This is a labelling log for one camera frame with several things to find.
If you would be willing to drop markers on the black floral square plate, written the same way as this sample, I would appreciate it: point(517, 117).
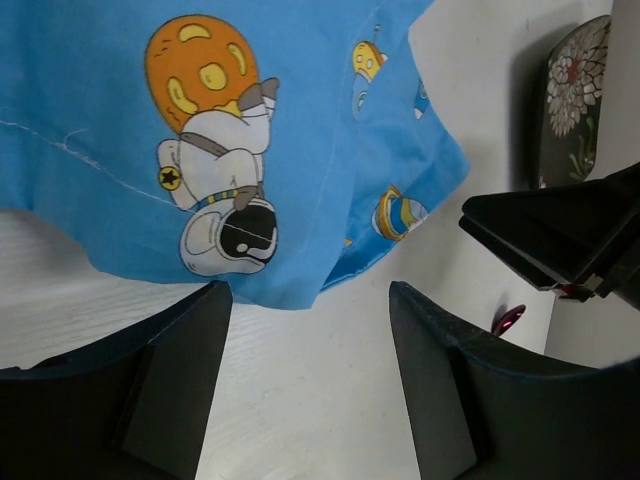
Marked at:
point(569, 110)

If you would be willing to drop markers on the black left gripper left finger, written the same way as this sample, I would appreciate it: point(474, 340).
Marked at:
point(132, 405)

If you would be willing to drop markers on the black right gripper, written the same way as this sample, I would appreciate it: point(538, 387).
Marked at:
point(587, 232)

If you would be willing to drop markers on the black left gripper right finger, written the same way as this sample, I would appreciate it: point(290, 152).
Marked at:
point(481, 407)

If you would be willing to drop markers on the blue space print cloth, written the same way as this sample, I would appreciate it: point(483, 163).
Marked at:
point(280, 146)

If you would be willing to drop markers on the purple metal spoon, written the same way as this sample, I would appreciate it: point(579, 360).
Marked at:
point(504, 319)

